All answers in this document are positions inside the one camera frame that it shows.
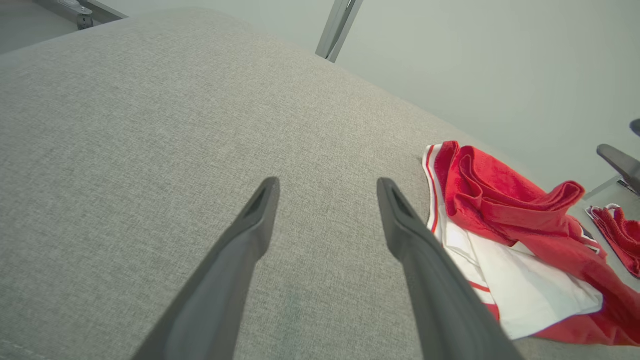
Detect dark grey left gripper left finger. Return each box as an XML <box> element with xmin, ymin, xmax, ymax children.
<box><xmin>132</xmin><ymin>176</ymin><xmax>280</xmax><ymax>360</ymax></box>

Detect red shorts with white stripe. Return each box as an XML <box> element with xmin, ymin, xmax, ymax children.
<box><xmin>584</xmin><ymin>203</ymin><xmax>640</xmax><ymax>280</ymax></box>

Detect red shirt with white sleeves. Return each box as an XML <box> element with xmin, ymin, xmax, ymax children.
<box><xmin>422</xmin><ymin>140</ymin><xmax>640</xmax><ymax>347</ymax></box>

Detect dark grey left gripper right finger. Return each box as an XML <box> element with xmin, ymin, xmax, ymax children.
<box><xmin>377</xmin><ymin>177</ymin><xmax>523</xmax><ymax>360</ymax></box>

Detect grey stand leg with caster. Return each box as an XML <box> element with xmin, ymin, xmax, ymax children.
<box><xmin>32</xmin><ymin>0</ymin><xmax>129</xmax><ymax>31</ymax></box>

